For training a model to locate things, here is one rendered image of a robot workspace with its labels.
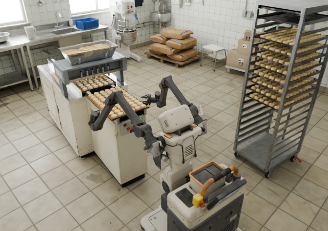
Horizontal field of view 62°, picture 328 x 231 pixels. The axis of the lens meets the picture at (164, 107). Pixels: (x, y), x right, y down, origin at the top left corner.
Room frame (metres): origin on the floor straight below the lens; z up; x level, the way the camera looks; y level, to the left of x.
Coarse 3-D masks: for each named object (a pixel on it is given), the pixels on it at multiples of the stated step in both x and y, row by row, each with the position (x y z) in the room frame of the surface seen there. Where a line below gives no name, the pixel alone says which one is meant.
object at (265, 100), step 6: (252, 96) 2.58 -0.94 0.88; (258, 96) 2.58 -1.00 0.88; (264, 96) 2.59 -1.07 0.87; (300, 96) 2.57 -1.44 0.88; (306, 96) 2.61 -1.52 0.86; (264, 102) 2.46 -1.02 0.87; (270, 102) 2.46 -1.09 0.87; (276, 102) 2.44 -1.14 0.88; (288, 102) 2.44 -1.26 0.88; (294, 102) 2.48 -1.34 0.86; (276, 108) 2.33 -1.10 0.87
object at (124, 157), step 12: (96, 108) 2.43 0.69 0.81; (108, 120) 2.20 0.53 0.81; (120, 120) 2.16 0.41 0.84; (144, 120) 2.29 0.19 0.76; (96, 132) 2.51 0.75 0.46; (108, 132) 2.22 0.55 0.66; (120, 132) 2.12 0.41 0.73; (132, 132) 2.20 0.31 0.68; (96, 144) 2.56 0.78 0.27; (108, 144) 2.26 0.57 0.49; (120, 144) 2.12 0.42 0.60; (132, 144) 2.19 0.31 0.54; (144, 144) 2.28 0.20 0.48; (108, 156) 2.29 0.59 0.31; (120, 156) 2.11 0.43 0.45; (132, 156) 2.19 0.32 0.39; (144, 156) 2.27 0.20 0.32; (108, 168) 2.33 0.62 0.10; (120, 168) 2.10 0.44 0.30; (132, 168) 2.18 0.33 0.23; (144, 168) 2.27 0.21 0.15; (120, 180) 2.10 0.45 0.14; (132, 180) 2.21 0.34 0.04
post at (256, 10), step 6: (258, 0) 2.64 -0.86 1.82; (258, 12) 2.62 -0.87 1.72; (252, 24) 2.63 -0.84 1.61; (252, 30) 2.63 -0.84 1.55; (252, 36) 2.62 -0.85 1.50; (252, 42) 2.62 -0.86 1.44; (252, 48) 2.62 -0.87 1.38; (246, 66) 2.63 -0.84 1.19; (246, 72) 2.62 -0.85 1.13; (246, 78) 2.61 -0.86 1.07; (246, 84) 2.62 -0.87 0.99; (240, 108) 2.62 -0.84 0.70; (240, 114) 2.61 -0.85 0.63; (240, 120) 2.62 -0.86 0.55; (234, 144) 2.63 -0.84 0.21; (234, 150) 2.62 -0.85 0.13
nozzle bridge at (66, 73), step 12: (60, 60) 2.85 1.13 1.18; (108, 60) 2.85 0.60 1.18; (120, 60) 2.98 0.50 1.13; (60, 72) 2.61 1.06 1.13; (72, 72) 2.68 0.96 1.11; (84, 72) 2.76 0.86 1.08; (96, 72) 2.83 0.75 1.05; (108, 72) 2.87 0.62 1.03; (120, 72) 3.03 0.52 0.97; (60, 84) 2.70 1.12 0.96
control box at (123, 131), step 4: (140, 116) 2.23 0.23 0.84; (128, 120) 2.16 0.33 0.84; (120, 124) 2.11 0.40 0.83; (128, 124) 2.14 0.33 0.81; (132, 124) 2.17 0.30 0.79; (120, 128) 2.12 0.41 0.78; (124, 128) 2.12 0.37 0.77; (132, 128) 2.17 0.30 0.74; (124, 132) 2.12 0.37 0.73; (128, 132) 2.14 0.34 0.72
